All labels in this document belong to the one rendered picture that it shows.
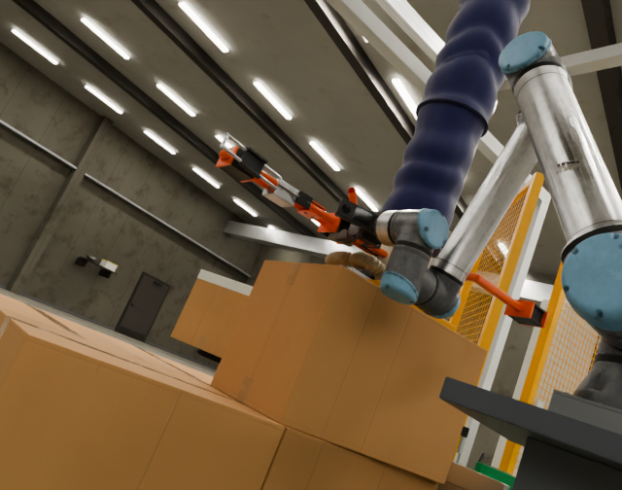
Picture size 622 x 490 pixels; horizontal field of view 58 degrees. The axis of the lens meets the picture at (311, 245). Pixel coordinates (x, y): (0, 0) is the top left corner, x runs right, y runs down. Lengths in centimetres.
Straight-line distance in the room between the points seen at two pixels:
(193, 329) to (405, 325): 177
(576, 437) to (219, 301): 236
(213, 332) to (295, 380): 172
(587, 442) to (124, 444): 80
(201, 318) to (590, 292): 237
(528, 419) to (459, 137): 103
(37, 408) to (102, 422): 12
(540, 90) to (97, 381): 106
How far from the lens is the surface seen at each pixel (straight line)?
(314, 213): 150
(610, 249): 104
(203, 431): 125
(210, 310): 309
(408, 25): 413
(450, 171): 176
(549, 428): 99
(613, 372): 117
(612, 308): 101
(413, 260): 128
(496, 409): 101
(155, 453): 122
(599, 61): 422
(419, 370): 159
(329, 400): 142
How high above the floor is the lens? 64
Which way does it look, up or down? 14 degrees up
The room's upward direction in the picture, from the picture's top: 23 degrees clockwise
